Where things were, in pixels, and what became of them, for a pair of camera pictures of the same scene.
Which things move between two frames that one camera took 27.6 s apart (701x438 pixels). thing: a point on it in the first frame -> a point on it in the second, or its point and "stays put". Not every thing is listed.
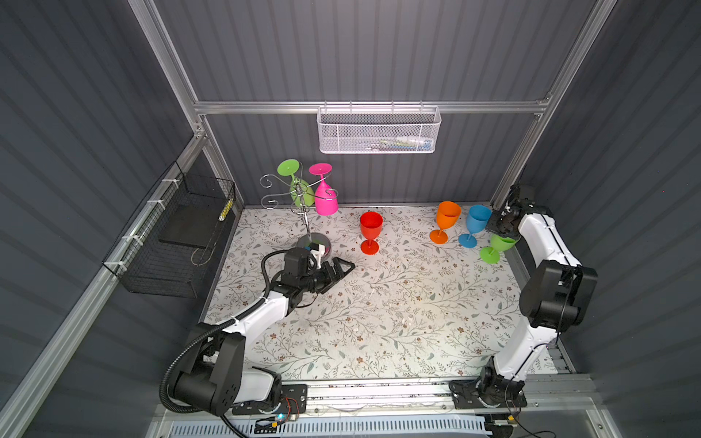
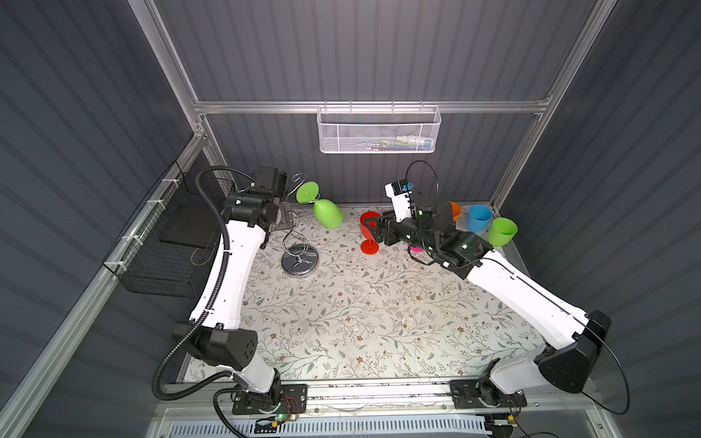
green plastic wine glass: x=301 y=193 -> x=328 y=213
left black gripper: x=330 y=277 -> x=285 y=214
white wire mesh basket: x=379 y=129 stays put
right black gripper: x=493 y=224 -> x=384 y=222
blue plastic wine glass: x=476 y=222 stays put
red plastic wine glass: x=371 y=227 stays put
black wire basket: x=168 y=249 stays put
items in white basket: x=400 y=142 stays put
